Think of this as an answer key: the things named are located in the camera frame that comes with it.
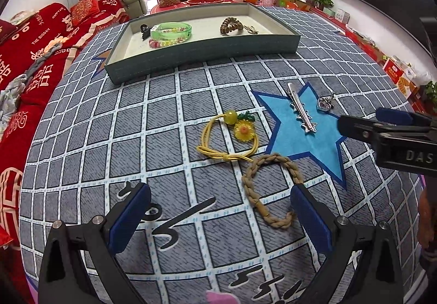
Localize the person's right forearm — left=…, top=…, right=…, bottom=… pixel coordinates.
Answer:
left=418, top=184, right=437, bottom=270

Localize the silver hair clip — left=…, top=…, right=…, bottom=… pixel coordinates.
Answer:
left=287, top=82, right=318, bottom=135

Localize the silver heart ornament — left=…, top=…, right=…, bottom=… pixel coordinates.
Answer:
left=317, top=94, right=337, bottom=113

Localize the red bowl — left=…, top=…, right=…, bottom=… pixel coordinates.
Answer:
left=186, top=0, right=225, bottom=7

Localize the red cushion with gold pattern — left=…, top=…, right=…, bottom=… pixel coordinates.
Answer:
left=70, top=0, right=101, bottom=26

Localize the green translucent bangle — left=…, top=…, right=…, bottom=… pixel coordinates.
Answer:
left=150, top=22, right=192, bottom=45

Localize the yellow sunflower hair tie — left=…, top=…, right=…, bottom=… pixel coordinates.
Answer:
left=196, top=109, right=260, bottom=163

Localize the red cushion with white characters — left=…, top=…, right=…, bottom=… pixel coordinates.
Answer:
left=0, top=19, right=17, bottom=45

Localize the grey-green shallow box tray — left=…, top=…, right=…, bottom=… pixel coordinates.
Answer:
left=104, top=3, right=301, bottom=84

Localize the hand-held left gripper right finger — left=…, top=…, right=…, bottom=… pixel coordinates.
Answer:
left=290, top=184, right=405, bottom=304

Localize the colourful beaded bracelet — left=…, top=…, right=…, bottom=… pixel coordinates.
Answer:
left=148, top=27, right=187, bottom=49

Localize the brown braided hair band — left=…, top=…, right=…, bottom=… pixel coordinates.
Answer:
left=242, top=153, right=304, bottom=230

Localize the grey braided cloth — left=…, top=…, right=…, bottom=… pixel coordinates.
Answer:
left=25, top=43, right=64, bottom=77

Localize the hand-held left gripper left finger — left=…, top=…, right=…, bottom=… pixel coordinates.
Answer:
left=37, top=183, right=152, bottom=304

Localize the grey checked tablecloth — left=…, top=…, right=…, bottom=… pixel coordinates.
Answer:
left=19, top=5, right=427, bottom=304

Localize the plain red cushion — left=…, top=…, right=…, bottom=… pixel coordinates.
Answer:
left=0, top=225, right=14, bottom=250

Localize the brown spiral hair tie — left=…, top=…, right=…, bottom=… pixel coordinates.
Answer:
left=220, top=17, right=244, bottom=36

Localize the red cardboard box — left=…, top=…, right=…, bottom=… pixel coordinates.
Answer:
left=382, top=56, right=417, bottom=96

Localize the pale floral pillow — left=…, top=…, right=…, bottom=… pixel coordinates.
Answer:
left=10, top=10, right=35, bottom=25

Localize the sofa with red printed cover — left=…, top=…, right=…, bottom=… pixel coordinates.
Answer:
left=0, top=0, right=135, bottom=304

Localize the green potted plant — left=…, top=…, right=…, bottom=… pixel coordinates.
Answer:
left=309, top=0, right=334, bottom=11

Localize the grey floral blanket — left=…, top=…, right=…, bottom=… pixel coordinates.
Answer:
left=0, top=73, right=28, bottom=137

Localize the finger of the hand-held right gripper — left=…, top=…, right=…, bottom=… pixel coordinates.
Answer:
left=338, top=114, right=388, bottom=151
left=376, top=108, right=437, bottom=128

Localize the beige armchair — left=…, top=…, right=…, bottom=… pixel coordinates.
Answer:
left=121, top=0, right=147, bottom=16

